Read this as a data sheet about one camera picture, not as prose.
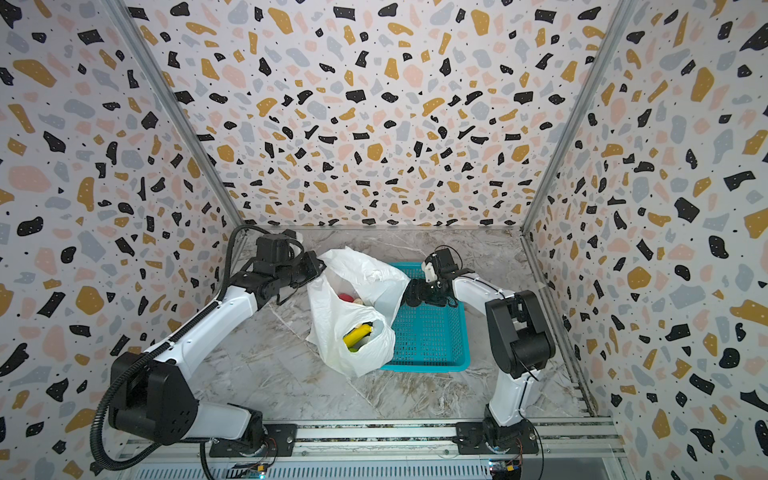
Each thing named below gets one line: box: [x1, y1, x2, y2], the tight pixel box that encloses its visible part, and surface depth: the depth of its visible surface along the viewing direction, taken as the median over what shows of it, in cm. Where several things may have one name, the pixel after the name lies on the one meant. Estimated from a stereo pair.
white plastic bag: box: [306, 246, 411, 378], surface depth 80 cm
